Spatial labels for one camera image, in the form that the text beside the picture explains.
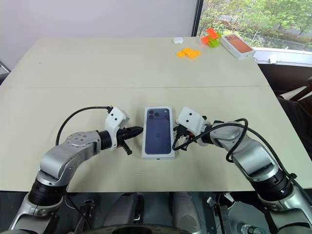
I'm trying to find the dark chair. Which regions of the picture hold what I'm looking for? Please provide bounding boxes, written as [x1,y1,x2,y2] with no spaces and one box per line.
[275,77,312,164]

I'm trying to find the dark metal frame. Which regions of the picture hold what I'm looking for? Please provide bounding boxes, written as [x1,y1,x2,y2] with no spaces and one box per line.
[0,58,11,85]

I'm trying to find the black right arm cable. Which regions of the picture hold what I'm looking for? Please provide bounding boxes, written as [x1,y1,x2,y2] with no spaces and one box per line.
[172,118,308,195]

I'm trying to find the white box with orange phone print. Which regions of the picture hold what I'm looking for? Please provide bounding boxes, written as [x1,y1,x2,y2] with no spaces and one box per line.
[219,33,257,60]

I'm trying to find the dark grey rounded shape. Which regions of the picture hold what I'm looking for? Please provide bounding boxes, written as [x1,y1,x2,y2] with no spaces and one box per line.
[114,193,145,228]

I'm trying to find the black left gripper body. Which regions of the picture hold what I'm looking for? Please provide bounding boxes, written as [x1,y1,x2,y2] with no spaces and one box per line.
[116,127,129,148]

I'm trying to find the green toy brick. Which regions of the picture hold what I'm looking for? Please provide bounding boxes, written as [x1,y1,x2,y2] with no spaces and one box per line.
[207,32,223,49]

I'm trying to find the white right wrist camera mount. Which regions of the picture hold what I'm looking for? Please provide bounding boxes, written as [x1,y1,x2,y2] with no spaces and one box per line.
[176,106,208,135]

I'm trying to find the black window frame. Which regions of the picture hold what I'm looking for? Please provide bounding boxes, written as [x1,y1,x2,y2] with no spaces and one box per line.
[191,0,204,38]

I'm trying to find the light grey rounded shape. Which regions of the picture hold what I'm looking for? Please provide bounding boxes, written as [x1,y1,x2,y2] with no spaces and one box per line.
[169,192,202,233]

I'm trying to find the yellow toy brick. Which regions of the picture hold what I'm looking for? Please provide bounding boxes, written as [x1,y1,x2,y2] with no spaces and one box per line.
[175,47,194,58]
[185,49,201,59]

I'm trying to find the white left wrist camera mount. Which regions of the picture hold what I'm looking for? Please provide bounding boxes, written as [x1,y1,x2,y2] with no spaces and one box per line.
[104,105,130,152]

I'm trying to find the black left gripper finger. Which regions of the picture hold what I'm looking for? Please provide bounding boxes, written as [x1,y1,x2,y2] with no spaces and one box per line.
[121,141,133,156]
[123,126,144,140]

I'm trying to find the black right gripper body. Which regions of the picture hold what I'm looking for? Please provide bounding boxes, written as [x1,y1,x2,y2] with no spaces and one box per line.
[180,125,196,145]

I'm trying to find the white window sill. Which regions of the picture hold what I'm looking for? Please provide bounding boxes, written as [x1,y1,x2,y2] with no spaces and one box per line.
[253,46,312,65]

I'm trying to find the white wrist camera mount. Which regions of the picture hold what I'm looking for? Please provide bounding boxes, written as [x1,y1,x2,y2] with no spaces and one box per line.
[104,105,130,152]
[176,106,208,135]

